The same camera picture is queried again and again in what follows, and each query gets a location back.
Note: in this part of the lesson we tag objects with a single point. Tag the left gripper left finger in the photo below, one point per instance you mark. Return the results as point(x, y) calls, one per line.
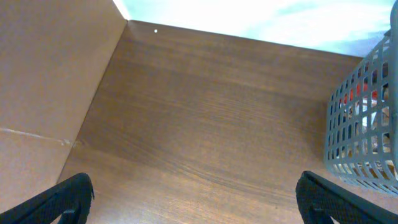
point(67, 202)

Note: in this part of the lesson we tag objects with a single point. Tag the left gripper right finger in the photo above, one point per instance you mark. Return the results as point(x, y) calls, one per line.
point(322, 201)

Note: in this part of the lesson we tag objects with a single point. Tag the orange spaghetti pasta packet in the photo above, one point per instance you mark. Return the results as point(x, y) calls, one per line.
point(350, 92)

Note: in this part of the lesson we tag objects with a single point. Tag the grey plastic basket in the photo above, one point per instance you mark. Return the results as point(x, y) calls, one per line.
point(361, 140)

